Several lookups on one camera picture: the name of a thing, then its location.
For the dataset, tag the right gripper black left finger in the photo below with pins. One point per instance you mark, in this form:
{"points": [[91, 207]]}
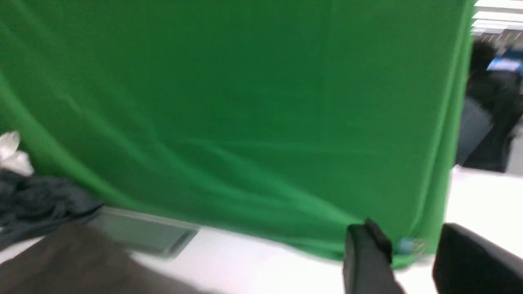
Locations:
{"points": [[367, 261]]}

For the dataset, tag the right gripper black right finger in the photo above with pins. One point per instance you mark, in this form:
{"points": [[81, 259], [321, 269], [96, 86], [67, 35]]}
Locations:
{"points": [[466, 263]]}

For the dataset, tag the gray long-sleeve top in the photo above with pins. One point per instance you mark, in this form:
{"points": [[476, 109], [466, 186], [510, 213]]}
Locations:
{"points": [[78, 259]]}

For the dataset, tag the blue binder clip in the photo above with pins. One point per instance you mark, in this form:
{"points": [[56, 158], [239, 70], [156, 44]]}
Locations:
{"points": [[410, 246]]}

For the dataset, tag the person in dark clothes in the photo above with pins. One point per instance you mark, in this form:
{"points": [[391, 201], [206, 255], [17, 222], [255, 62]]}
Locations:
{"points": [[491, 109]]}

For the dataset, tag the green backdrop cloth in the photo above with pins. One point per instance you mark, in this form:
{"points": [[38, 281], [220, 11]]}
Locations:
{"points": [[283, 119]]}

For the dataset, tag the dark teal crumpled garment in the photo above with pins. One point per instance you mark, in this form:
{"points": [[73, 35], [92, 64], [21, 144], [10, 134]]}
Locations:
{"points": [[33, 206]]}

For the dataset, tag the white crumpled garment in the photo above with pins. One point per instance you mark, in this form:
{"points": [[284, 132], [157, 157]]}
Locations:
{"points": [[12, 158]]}

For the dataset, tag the gray table cable tray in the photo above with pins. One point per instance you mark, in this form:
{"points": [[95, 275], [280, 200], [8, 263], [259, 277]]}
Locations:
{"points": [[145, 233]]}

